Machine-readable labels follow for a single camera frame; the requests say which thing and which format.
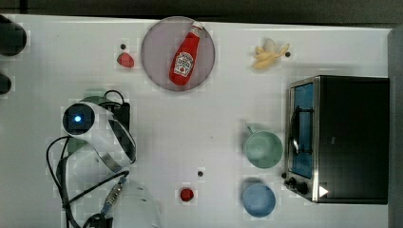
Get green mug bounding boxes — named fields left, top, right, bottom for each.
left=243, top=124, right=283, bottom=169

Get large black cylinder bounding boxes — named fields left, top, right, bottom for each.
left=0, top=15, right=28, bottom=56

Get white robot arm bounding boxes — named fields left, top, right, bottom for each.
left=56, top=102, right=163, bottom=228

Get red tomato toy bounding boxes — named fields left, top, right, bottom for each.
left=180, top=188, right=194, bottom=202

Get peeled banana toy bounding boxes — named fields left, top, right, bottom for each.
left=252, top=38, right=290, bottom=69

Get blue bowl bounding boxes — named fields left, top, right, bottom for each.
left=242, top=182, right=276, bottom=218

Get small black cylinder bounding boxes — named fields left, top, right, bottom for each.
left=0, top=74, right=12, bottom=95

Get black toaster oven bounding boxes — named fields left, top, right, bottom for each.
left=282, top=75, right=390, bottom=204

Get grey round plate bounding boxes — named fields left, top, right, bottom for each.
left=141, top=16, right=215, bottom=92

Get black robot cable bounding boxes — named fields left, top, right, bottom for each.
left=46, top=89, right=131, bottom=228

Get red ketchup bottle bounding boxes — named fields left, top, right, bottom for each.
left=169, top=21, right=203, bottom=86

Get red strawberry toy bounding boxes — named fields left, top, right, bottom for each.
left=117, top=52, right=135, bottom=68

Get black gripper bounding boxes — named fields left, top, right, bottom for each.
left=112, top=103, right=130, bottom=130

